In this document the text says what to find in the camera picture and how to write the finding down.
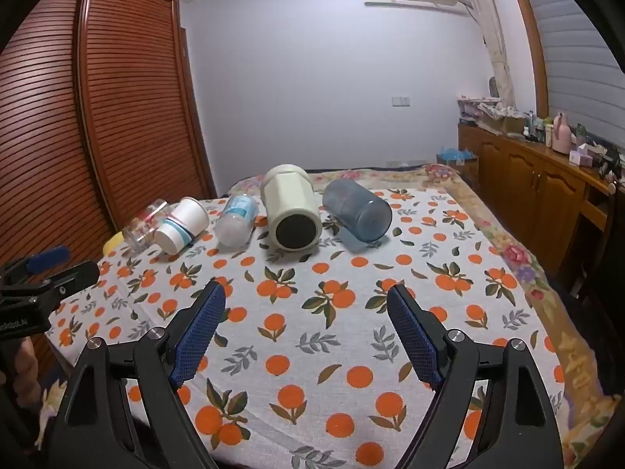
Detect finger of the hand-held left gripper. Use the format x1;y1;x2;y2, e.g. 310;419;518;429
0;260;101;304
0;247;70;285

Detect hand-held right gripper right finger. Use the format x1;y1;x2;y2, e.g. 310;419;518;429
387;282;570;469

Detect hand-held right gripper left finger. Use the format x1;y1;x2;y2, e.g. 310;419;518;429
41;277;228;469

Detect yellow cup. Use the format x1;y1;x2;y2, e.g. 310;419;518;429
102;231;132;257

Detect clear glass cup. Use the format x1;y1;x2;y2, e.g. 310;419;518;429
122;198;169;253

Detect white blue-striped paper cup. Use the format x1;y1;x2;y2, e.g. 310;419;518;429
154;197;211;255

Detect blue translucent cup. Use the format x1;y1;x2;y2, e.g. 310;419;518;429
322;179;393;243

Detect large cream cup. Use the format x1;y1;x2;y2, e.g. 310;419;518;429
260;163;323;253

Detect person's left hand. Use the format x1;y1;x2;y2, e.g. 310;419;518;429
14;338;44;414

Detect orange fruit print cloth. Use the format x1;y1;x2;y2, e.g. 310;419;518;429
44;183;567;469

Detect clear bottle blue label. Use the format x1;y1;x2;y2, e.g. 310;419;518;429
214;194;259;248

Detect brown slatted wooden wardrobe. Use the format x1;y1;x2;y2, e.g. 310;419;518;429
0;0;218;387

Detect blue plastic bags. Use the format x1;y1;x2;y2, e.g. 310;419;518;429
436;146;479;165

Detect wooden sideboard cabinet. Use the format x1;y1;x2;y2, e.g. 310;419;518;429
458;122;625;280

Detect dark chair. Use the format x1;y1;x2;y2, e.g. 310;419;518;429
552;188;625;401

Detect pink thermos bottle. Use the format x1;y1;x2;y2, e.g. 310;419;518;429
552;112;573;154

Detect cream curtain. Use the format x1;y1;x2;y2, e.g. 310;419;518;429
468;0;519;114

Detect white window blinds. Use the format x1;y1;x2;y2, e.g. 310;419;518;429
518;0;625;153

